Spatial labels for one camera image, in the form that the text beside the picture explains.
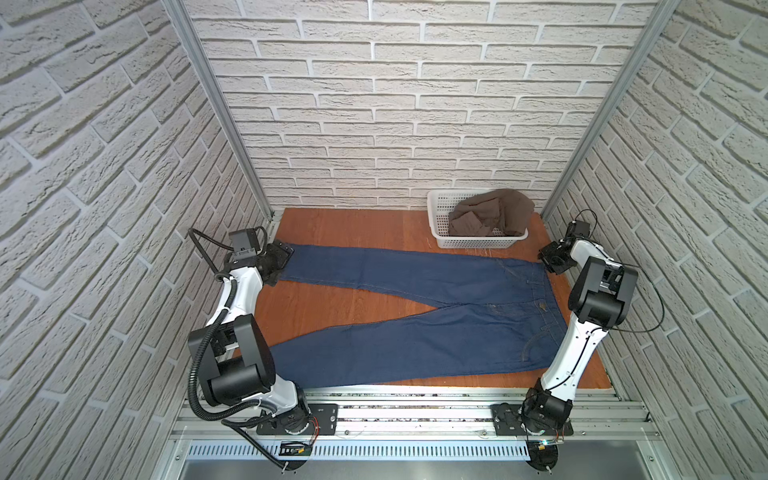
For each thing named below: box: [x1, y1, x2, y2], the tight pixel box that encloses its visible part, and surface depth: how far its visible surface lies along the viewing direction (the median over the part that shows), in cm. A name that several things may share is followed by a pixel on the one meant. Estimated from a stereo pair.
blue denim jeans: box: [270, 244, 569, 388], surface depth 91 cm
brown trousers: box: [448, 188, 535, 237], surface depth 112 cm
